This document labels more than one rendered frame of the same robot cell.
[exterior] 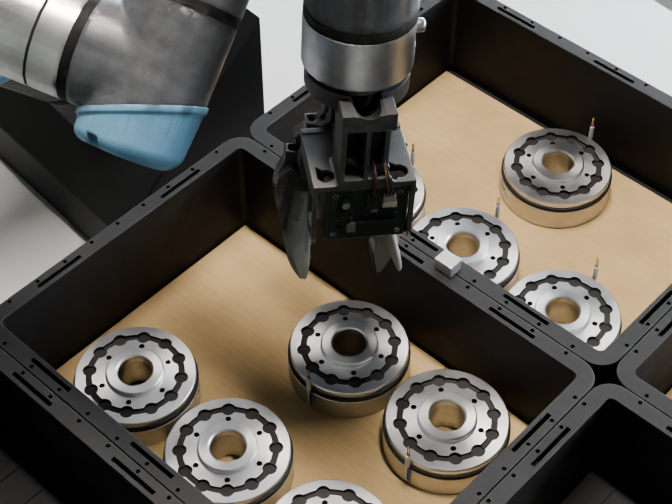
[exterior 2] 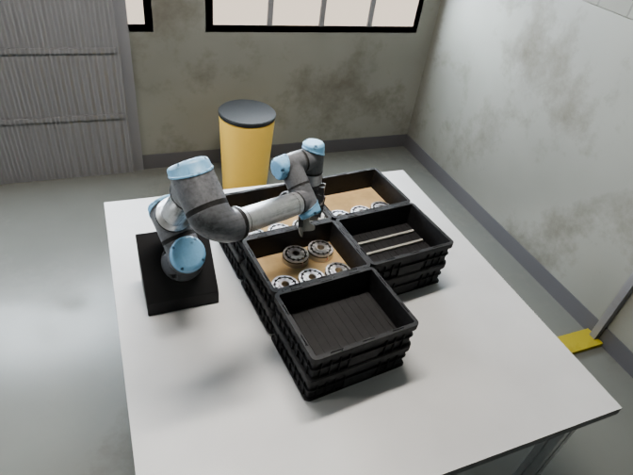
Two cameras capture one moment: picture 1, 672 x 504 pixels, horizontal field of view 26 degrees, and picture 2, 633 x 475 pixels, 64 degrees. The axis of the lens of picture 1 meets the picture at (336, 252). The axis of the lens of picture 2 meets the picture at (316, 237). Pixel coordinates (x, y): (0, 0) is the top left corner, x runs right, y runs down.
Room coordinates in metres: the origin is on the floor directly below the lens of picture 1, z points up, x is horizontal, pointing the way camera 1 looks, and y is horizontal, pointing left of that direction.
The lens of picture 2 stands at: (0.31, 1.41, 2.13)
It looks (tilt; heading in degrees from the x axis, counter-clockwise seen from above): 38 degrees down; 284
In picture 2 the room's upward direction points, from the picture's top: 9 degrees clockwise
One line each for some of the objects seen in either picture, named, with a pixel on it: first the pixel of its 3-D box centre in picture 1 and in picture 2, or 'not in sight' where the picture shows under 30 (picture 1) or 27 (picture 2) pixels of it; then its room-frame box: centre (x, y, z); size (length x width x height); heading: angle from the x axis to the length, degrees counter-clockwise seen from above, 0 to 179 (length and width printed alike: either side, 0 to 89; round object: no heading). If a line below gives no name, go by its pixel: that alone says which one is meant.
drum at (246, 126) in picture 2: not in sight; (246, 151); (1.68, -1.50, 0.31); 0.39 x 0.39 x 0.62
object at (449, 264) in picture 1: (447, 263); not in sight; (0.78, -0.09, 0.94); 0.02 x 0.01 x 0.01; 47
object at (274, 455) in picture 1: (227, 451); (312, 278); (0.65, 0.09, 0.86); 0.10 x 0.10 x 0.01
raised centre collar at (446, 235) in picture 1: (462, 246); not in sight; (0.86, -0.11, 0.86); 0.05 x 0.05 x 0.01
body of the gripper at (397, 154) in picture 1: (354, 140); (311, 198); (0.72, -0.01, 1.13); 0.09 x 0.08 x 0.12; 9
